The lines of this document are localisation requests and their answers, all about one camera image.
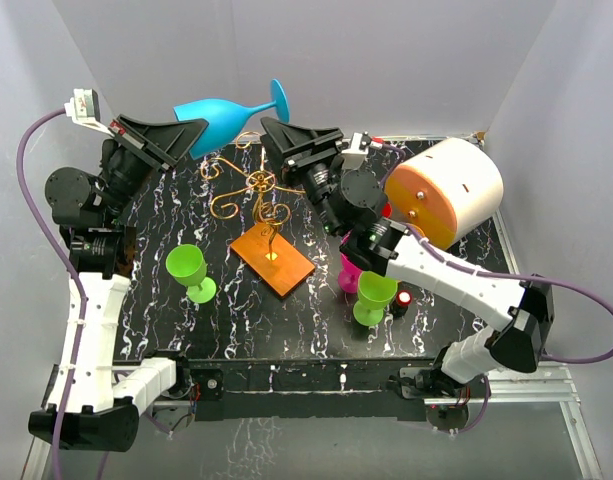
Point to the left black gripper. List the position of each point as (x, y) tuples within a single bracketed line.
[(166, 143)]

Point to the green plastic wine glass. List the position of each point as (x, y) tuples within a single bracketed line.
[(374, 294), (187, 265)]

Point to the red plastic wine glass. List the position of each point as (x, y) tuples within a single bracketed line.
[(387, 210)]

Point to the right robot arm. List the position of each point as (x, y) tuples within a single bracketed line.
[(518, 311)]

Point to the orange plastic wine glass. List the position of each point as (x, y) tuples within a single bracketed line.
[(417, 231)]

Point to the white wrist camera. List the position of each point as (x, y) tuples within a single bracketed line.
[(355, 154), (83, 108)]

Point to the pink plastic wine glass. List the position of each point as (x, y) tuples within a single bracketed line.
[(349, 275)]

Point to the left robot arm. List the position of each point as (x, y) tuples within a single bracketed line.
[(86, 300)]

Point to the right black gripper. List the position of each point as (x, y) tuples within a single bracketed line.
[(294, 144)]

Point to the blue plastic wine glass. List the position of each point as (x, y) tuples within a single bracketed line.
[(226, 119)]

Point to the orange and white cylinder box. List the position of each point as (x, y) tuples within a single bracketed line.
[(446, 191)]

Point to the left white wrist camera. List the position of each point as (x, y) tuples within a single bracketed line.
[(83, 108)]

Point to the gold wire wine glass rack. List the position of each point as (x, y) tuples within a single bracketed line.
[(262, 248)]

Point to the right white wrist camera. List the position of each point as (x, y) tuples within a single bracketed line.
[(355, 154)]

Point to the small red black button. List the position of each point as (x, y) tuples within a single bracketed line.
[(400, 303)]

